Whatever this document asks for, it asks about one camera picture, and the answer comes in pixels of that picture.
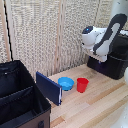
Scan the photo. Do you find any blue plastic bowl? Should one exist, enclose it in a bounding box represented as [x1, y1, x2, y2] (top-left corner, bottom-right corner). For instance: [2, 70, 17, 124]
[57, 76, 75, 92]

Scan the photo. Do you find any black air fryer drawer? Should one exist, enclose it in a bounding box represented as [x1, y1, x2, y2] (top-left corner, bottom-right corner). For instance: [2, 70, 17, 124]
[87, 55, 118, 80]

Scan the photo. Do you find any woven bamboo screen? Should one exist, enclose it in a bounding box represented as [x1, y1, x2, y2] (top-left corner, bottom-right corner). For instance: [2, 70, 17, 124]
[0, 0, 114, 81]

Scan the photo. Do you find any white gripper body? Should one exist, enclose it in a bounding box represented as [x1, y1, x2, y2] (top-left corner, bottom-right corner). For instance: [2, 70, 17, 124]
[83, 46, 109, 64]

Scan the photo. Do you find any black fabric storage box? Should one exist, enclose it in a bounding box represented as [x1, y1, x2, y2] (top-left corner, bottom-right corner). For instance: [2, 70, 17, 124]
[0, 59, 52, 128]

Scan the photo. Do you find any black air fryer body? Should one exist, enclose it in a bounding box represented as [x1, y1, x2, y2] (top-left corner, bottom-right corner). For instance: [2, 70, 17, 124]
[87, 31, 128, 81]

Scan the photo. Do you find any red plastic cup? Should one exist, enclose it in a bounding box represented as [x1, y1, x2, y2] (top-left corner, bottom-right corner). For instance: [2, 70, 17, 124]
[76, 77, 90, 94]

